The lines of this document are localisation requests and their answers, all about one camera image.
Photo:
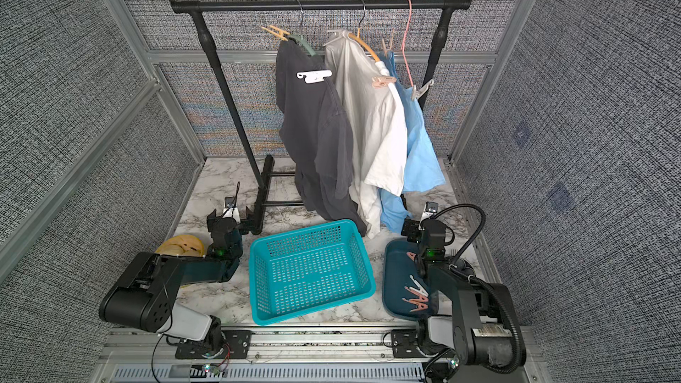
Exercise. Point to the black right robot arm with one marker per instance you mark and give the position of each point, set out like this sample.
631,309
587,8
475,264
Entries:
483,328

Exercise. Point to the light blue t-shirt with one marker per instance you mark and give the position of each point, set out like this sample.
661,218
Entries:
422,169

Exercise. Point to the dark grey garment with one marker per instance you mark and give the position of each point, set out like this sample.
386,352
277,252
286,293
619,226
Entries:
317,136

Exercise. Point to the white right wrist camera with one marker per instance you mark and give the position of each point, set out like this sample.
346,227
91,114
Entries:
430,209

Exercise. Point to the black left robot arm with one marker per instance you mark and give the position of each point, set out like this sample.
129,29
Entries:
145,295

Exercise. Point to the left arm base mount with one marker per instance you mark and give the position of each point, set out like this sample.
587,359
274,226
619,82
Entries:
234,344

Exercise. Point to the white clothespin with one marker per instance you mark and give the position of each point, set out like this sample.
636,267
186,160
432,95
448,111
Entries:
315,76

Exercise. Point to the mint green hanger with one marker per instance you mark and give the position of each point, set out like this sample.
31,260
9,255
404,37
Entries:
298,36

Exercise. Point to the dark teal clothespin tray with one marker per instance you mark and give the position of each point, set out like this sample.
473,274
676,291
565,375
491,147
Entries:
405,294

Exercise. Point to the black clothes rack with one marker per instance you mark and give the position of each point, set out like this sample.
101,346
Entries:
196,10

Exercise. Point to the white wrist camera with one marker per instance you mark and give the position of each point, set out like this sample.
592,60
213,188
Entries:
430,209
231,209

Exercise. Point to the yellow clothespin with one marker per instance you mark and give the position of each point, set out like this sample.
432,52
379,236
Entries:
281,34

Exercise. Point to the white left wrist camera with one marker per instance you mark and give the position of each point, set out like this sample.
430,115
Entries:
231,209

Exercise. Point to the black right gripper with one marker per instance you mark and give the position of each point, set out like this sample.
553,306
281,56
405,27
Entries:
412,226

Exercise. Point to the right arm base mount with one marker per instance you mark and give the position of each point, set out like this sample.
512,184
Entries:
403,343

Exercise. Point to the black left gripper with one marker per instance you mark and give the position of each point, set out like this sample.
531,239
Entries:
247,223

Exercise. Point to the white t-shirt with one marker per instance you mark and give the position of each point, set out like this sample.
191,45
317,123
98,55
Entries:
376,117

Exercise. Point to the teal plastic basket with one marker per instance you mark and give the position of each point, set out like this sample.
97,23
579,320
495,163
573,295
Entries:
308,270

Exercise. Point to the pink clothes hanger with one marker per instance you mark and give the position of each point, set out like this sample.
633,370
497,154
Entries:
404,40

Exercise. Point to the yellow bamboo steamer basket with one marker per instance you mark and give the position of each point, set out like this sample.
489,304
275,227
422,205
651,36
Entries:
182,245

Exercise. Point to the beige clothespin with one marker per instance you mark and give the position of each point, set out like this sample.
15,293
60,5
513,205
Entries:
418,93

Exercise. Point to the pile of pastel clothespins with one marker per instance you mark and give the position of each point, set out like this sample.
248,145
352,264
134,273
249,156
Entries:
418,300

